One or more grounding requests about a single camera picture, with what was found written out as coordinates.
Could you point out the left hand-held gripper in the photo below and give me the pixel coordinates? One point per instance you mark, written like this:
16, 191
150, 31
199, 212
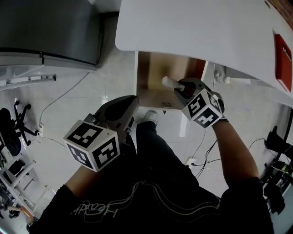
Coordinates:
91, 146

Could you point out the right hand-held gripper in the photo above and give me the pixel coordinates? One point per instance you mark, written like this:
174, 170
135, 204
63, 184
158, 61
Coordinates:
201, 112

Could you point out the small white item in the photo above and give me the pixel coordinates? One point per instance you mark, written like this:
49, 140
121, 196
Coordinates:
168, 81

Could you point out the wooden desk drawer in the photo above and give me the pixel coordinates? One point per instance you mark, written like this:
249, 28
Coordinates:
160, 75

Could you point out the person's right forearm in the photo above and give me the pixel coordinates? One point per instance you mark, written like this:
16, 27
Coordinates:
235, 157

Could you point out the person's left forearm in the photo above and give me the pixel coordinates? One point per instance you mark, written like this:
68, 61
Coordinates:
79, 182

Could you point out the white desk leg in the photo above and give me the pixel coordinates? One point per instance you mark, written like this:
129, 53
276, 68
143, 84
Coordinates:
229, 78

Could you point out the white desk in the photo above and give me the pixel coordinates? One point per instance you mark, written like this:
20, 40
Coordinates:
194, 25

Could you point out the person's white shoe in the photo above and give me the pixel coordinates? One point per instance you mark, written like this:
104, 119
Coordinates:
151, 116

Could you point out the white power strip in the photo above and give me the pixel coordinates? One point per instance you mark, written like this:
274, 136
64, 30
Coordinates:
190, 161
40, 130

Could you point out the person's black trouser leg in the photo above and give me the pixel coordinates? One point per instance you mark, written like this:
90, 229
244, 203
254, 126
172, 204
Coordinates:
158, 150

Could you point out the white metal rack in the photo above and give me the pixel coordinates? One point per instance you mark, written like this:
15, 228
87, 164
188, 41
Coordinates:
19, 180

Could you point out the black office chair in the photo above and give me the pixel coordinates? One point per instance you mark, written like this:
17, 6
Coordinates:
11, 132

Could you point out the person's black shirt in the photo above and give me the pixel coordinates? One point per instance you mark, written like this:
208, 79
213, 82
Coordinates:
148, 205

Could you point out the red box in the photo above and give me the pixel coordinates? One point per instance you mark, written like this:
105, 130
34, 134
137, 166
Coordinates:
283, 61

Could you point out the black equipment stand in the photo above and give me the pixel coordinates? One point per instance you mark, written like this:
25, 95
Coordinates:
278, 160

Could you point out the grey metal cabinet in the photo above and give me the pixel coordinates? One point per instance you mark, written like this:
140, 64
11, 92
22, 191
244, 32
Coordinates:
50, 29

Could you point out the grey metal rail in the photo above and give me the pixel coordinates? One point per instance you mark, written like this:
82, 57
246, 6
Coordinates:
32, 78

